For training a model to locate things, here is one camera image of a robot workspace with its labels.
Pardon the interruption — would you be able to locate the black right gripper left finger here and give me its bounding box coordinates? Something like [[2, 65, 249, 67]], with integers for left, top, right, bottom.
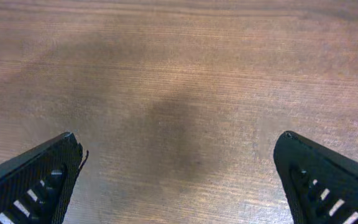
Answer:
[[0, 132, 89, 223]]

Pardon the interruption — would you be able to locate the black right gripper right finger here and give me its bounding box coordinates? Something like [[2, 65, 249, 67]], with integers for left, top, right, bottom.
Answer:
[[273, 131, 358, 223]]

